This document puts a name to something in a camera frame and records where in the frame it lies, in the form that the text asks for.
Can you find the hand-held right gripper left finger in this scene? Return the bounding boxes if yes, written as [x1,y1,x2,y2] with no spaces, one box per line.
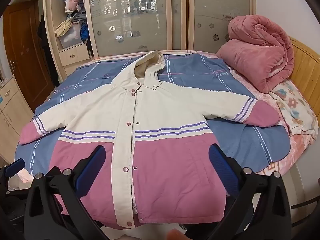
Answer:
[24,145,107,240]

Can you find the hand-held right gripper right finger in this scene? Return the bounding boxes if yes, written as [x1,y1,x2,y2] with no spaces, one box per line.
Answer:
[208,144,293,240]

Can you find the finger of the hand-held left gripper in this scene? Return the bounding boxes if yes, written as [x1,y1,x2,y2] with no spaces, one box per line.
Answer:
[5,159,26,178]

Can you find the cream and pink hooded jacket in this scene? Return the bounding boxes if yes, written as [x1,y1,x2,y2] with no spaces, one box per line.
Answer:
[19,51,281,231]

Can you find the dark hanging clothes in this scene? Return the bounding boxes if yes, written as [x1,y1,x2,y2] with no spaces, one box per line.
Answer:
[37,14,61,88]

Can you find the person's right hand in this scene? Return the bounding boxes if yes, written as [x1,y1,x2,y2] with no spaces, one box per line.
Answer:
[167,230,188,240]

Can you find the light wooden cabinet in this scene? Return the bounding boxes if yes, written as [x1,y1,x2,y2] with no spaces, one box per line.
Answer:
[0,75,33,164]

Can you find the floral pillow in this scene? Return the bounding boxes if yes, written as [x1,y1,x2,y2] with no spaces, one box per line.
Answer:
[269,79,320,137]

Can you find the blue plaid bed sheet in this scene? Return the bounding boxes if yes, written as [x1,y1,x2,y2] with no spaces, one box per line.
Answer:
[14,52,292,178]

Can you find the wardrobe drawer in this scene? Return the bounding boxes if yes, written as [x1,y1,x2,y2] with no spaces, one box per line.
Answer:
[59,43,92,67]

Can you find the brown wooden door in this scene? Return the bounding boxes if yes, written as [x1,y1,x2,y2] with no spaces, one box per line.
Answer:
[2,0,60,113]

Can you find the pink rolled quilt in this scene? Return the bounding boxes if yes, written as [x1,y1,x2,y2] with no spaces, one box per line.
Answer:
[216,15,295,93]

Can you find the wooden bed headboard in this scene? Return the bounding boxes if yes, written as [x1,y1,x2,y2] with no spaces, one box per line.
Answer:
[287,36,320,130]

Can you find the bright blue cloth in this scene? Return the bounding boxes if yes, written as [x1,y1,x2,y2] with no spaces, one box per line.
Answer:
[79,24,90,43]

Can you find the cream crumpled cloth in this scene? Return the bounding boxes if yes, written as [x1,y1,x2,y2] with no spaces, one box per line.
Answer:
[54,18,72,37]

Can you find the frosted glass sliding door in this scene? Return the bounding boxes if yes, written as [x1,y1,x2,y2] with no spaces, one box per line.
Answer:
[187,0,257,55]
[84,0,186,58]

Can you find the beige wardrobe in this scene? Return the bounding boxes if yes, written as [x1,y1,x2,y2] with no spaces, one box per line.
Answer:
[43,0,257,77]

